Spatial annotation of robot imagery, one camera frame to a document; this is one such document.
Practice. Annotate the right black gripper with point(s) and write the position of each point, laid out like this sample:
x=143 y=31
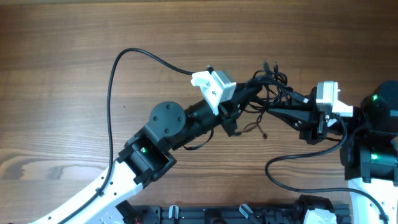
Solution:
x=312 y=124

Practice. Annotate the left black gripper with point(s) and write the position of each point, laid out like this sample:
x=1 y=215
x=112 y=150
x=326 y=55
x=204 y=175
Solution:
x=229 y=111

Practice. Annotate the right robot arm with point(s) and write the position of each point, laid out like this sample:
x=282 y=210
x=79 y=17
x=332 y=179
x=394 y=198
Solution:
x=368 y=150

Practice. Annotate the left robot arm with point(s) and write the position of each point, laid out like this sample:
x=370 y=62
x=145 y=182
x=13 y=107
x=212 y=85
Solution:
x=146 y=157

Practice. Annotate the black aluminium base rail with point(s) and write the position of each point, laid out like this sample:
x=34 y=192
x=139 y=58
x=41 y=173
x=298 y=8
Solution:
x=306 y=209

